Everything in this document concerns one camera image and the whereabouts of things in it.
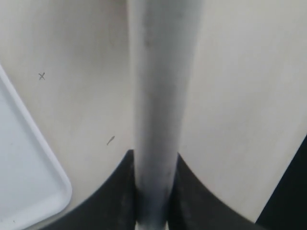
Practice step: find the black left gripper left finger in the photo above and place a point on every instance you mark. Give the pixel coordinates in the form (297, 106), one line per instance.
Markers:
(111, 207)

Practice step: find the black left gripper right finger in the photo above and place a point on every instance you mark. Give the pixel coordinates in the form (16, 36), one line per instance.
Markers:
(193, 207)

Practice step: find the wooden drumstick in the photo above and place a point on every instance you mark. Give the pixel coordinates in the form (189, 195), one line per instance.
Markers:
(163, 36)

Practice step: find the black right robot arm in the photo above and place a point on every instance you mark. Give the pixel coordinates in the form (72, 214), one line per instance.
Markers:
(287, 206)

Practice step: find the white rectangular plastic tray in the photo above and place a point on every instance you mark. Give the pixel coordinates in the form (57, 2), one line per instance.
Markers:
(33, 184)

